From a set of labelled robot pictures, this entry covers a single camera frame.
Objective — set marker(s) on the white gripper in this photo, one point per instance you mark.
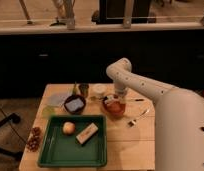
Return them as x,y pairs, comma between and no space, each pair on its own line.
109,99

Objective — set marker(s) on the red bowl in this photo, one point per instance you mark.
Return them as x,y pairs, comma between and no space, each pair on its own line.
116,109

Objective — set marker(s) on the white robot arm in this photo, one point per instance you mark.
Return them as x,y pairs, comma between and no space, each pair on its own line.
179,118

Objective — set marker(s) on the dark bowl with blue sponge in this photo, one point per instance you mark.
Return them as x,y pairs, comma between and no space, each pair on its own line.
75,104

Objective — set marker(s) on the wooden block brush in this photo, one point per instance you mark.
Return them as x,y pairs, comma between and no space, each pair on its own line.
87,133

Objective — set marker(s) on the dark metal cup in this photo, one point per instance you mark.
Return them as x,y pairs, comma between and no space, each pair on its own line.
83,88

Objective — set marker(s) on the green small bottle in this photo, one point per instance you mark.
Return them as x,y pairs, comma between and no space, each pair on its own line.
74,89

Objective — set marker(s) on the yellow round fruit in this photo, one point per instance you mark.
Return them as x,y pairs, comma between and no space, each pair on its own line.
68,128

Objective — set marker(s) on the green plastic tray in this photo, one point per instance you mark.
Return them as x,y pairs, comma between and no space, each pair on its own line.
61,150

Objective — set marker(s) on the clear plastic lid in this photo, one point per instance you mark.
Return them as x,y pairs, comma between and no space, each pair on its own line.
57,100

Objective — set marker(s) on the brown pine cone cluster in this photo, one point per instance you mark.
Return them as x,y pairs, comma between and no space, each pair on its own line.
34,141

